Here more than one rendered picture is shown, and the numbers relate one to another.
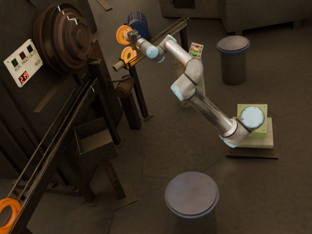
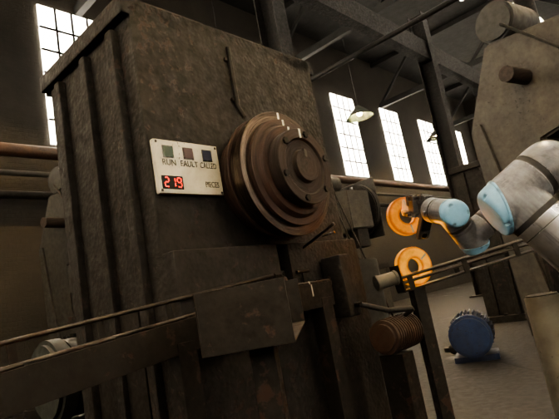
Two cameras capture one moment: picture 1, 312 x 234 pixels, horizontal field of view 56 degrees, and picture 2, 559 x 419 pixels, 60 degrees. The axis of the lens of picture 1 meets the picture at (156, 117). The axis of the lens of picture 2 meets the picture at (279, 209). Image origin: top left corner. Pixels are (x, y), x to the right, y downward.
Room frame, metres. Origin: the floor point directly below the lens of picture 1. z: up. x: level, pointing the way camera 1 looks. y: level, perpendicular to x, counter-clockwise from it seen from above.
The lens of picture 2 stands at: (0.29, -0.05, 0.68)
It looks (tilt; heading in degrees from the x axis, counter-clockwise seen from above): 10 degrees up; 18
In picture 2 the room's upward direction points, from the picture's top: 10 degrees counter-clockwise
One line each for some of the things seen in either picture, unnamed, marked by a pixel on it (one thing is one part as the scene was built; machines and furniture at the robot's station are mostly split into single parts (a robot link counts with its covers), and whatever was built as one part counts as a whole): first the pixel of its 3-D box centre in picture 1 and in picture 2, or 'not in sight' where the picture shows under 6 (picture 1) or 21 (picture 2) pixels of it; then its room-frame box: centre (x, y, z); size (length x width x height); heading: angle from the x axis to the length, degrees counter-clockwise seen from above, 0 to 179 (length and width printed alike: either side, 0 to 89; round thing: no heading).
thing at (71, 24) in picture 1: (80, 39); (302, 167); (1.94, 0.37, 1.11); 0.28 x 0.06 x 0.28; 156
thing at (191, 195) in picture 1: (194, 211); not in sight; (1.01, -0.09, 0.22); 0.32 x 0.32 x 0.43
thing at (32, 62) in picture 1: (25, 62); (188, 169); (1.71, 0.69, 1.15); 0.26 x 0.02 x 0.18; 156
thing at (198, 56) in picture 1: (198, 77); not in sight; (2.30, -0.49, 0.31); 0.24 x 0.16 x 0.62; 156
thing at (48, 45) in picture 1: (68, 39); (282, 174); (1.98, 0.46, 1.11); 0.47 x 0.06 x 0.47; 156
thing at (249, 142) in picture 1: (251, 131); not in sight; (1.65, -0.74, 0.10); 0.32 x 0.32 x 0.04; 67
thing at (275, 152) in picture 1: (251, 136); not in sight; (1.65, -0.74, 0.04); 0.40 x 0.40 x 0.08; 67
